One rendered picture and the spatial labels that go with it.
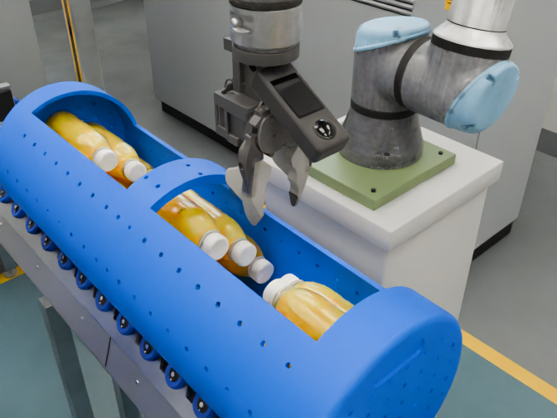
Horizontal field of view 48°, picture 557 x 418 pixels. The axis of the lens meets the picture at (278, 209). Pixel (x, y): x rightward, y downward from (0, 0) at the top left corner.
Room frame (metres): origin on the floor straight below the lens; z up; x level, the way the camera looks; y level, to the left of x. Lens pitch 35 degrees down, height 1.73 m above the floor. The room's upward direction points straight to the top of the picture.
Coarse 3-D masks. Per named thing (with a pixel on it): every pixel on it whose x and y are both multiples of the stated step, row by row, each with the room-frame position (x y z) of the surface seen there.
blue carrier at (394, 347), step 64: (0, 128) 1.06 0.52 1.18; (128, 128) 1.20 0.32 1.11; (64, 192) 0.85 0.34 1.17; (128, 192) 0.78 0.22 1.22; (128, 256) 0.69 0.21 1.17; (192, 256) 0.64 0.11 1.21; (320, 256) 0.76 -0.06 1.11; (128, 320) 0.68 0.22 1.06; (192, 320) 0.57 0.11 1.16; (256, 320) 0.53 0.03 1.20; (384, 320) 0.50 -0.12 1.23; (448, 320) 0.53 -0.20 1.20; (192, 384) 0.55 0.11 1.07; (256, 384) 0.47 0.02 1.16; (320, 384) 0.44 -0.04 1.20; (384, 384) 0.46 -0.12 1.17; (448, 384) 0.56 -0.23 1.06
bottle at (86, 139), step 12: (48, 120) 1.10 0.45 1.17; (60, 120) 1.09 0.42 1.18; (72, 120) 1.08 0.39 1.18; (60, 132) 1.06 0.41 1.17; (72, 132) 1.04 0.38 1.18; (84, 132) 1.03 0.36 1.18; (96, 132) 1.04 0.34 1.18; (72, 144) 1.02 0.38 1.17; (84, 144) 1.00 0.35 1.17; (96, 144) 1.00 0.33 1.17; (108, 144) 1.02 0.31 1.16
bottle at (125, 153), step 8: (96, 128) 1.14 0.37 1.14; (104, 128) 1.15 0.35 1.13; (104, 136) 1.10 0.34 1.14; (112, 136) 1.10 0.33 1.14; (112, 144) 1.07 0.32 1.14; (120, 144) 1.07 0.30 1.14; (128, 144) 1.08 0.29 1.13; (120, 152) 1.04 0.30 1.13; (128, 152) 1.05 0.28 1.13; (120, 160) 1.03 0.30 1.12; (128, 160) 1.03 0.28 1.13; (136, 160) 1.04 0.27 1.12; (120, 168) 1.02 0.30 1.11; (120, 176) 1.03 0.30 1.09
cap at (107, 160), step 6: (102, 150) 0.99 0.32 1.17; (108, 150) 0.99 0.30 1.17; (96, 156) 0.98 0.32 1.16; (102, 156) 0.97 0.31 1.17; (108, 156) 0.98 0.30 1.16; (114, 156) 0.99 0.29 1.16; (96, 162) 0.97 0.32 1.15; (102, 162) 0.97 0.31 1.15; (108, 162) 0.98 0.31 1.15; (114, 162) 0.99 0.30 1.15; (102, 168) 0.97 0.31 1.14; (108, 168) 0.98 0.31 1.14
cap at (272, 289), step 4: (276, 280) 0.64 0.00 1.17; (280, 280) 0.64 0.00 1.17; (268, 284) 0.63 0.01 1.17; (272, 284) 0.63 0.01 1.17; (276, 284) 0.63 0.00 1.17; (280, 284) 0.63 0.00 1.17; (284, 284) 0.63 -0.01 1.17; (268, 288) 0.63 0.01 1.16; (272, 288) 0.63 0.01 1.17; (276, 288) 0.63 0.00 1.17; (280, 288) 0.62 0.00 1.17; (264, 292) 0.63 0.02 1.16; (268, 292) 0.62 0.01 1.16; (272, 292) 0.62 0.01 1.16; (276, 292) 0.62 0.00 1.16; (264, 296) 0.62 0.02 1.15; (268, 296) 0.62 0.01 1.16; (272, 296) 0.62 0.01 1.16; (268, 300) 0.62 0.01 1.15; (272, 300) 0.62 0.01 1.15
